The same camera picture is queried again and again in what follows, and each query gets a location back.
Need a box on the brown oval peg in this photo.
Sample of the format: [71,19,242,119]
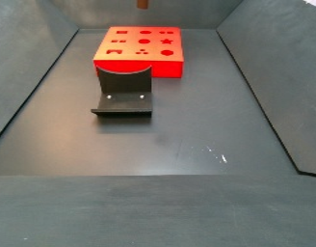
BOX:
[136,0,150,10]

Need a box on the dark grey curved holder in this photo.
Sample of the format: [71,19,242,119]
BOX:
[91,67,154,116]

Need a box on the red shape-sorting block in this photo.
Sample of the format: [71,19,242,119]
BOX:
[92,26,184,78]

